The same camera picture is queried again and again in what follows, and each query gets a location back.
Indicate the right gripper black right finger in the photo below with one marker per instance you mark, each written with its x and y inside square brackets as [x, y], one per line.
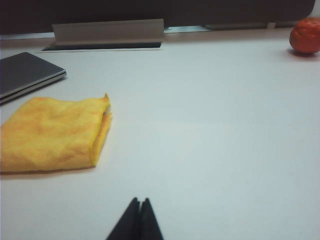
[150, 225]

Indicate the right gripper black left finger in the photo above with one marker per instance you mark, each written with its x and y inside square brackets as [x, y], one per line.
[127, 225]

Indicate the yellow microfibre rag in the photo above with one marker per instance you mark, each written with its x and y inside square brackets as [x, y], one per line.
[50, 132]

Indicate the grey closed laptop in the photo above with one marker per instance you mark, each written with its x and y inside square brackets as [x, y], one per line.
[25, 72]

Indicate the brown fabric desk divider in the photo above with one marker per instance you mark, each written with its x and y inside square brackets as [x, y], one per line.
[150, 10]

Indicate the orange tangerine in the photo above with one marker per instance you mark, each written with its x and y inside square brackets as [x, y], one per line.
[306, 36]

